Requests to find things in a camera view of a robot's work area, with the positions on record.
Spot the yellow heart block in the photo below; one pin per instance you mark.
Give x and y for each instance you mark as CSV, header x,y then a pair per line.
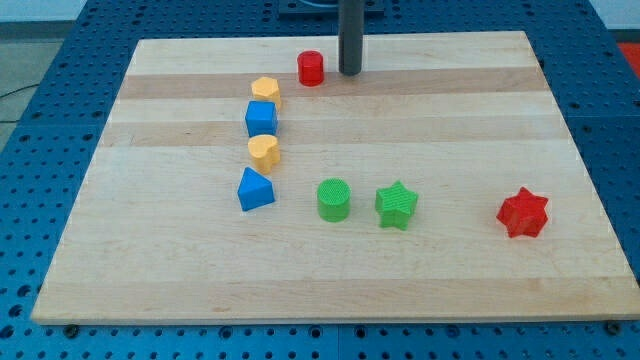
x,y
264,152

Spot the red star block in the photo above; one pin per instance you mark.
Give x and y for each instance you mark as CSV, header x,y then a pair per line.
x,y
523,214

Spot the green cylinder block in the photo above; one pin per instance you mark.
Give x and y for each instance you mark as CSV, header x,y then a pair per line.
x,y
333,200

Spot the green star block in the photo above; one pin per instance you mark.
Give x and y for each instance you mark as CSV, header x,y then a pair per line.
x,y
395,205

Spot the blue cube block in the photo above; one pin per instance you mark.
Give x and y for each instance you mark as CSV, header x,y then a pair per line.
x,y
261,118

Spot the red cylinder block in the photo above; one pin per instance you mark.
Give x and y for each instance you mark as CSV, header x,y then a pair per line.
x,y
310,68

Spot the blue triangle block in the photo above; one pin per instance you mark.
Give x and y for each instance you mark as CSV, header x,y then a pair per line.
x,y
255,190

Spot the yellow hexagon block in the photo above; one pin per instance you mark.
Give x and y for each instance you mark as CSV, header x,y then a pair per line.
x,y
267,89

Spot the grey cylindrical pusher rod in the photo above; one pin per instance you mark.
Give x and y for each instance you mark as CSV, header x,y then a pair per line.
x,y
350,36

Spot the wooden board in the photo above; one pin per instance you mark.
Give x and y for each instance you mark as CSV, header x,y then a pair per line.
x,y
157,234

